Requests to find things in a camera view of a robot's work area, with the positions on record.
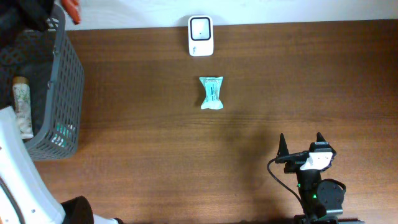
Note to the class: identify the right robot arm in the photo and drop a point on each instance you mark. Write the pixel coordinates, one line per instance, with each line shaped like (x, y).
(320, 199)

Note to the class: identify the person's hand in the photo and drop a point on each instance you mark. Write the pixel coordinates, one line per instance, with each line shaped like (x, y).
(72, 8)

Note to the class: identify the small teal tissue pack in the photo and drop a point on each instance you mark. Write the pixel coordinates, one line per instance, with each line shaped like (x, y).
(62, 133)

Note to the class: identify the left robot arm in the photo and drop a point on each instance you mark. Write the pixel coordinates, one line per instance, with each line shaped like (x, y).
(24, 196)

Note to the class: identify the grey plastic mesh basket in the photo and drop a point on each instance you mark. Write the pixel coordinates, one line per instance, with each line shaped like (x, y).
(56, 79)

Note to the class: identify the white floral cosmetic tube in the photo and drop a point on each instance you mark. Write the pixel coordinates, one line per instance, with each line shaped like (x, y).
(21, 94)

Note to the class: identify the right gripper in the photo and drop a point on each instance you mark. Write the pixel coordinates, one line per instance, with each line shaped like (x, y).
(295, 161)

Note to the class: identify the green wet wipes pack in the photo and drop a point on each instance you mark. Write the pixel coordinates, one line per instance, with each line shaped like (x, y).
(212, 86)

